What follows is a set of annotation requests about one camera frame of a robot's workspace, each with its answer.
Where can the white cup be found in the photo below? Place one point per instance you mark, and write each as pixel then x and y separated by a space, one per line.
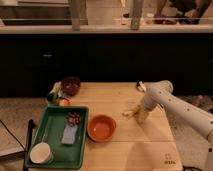
pixel 41 153

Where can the yellow banana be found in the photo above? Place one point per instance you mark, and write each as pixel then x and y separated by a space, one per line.
pixel 131 112

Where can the grey-blue sponge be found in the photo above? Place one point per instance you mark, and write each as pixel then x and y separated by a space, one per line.
pixel 69 135

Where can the green plastic tray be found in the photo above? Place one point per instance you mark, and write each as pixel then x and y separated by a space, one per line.
pixel 50 130

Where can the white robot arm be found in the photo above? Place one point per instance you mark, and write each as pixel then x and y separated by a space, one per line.
pixel 161 93

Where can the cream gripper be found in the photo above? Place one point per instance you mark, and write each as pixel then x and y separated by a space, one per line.
pixel 141 116

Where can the dark maroon bowl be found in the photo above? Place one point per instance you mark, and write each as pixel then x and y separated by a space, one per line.
pixel 71 85

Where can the red-orange bowl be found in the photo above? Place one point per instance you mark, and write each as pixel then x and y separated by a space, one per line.
pixel 101 128

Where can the person in background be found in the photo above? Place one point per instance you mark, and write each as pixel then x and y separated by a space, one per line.
pixel 189 11

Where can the orange-red fruit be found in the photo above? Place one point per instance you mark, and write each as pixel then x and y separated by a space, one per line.
pixel 64 102

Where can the brown food cluster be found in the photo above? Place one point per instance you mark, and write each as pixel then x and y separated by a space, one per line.
pixel 73 119

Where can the black rod beside tray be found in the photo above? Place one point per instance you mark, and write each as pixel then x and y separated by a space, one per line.
pixel 31 126

